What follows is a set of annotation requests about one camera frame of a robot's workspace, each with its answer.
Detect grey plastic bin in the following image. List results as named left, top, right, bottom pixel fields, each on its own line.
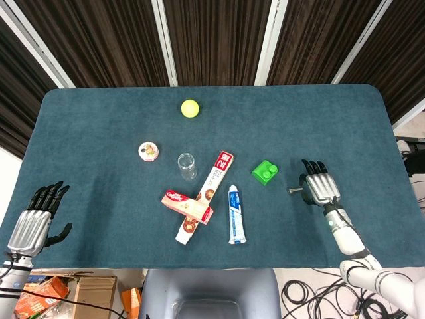
left=137, top=268, right=282, bottom=319

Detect long white red foil box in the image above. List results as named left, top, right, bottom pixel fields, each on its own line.
left=175, top=150, right=237, bottom=245

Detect red colgate toothpaste box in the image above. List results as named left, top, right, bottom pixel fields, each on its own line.
left=161, top=189, right=214, bottom=225

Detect teal felt table mat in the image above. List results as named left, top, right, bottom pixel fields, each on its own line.
left=0, top=84, right=425, bottom=270

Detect white blue toothpaste tube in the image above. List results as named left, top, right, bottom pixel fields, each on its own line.
left=227, top=185, right=248, bottom=245

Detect round pink snack tin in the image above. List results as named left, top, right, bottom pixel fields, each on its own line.
left=137, top=141, right=161, bottom=163

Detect orange snack packages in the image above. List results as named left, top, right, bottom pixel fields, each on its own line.
left=13, top=275, right=72, bottom=319

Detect black equipment stand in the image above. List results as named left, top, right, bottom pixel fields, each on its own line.
left=395, top=136, right=425, bottom=182

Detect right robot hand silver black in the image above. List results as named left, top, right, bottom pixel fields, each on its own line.
left=299, top=159, right=343, bottom=205

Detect yellow tennis ball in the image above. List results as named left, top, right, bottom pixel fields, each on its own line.
left=181, top=99, right=201, bottom=118

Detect green toy building block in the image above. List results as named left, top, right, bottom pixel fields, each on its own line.
left=251, top=159, right=280, bottom=187

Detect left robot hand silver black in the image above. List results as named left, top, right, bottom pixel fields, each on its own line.
left=7, top=181, right=73, bottom=257

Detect brown cardboard box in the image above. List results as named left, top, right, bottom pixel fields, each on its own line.
left=29, top=271, right=118, bottom=319

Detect black floor cables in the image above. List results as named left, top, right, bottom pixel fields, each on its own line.
left=281, top=268, right=412, bottom=319

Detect clear plastic cup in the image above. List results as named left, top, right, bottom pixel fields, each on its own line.
left=177, top=152, right=198, bottom=181

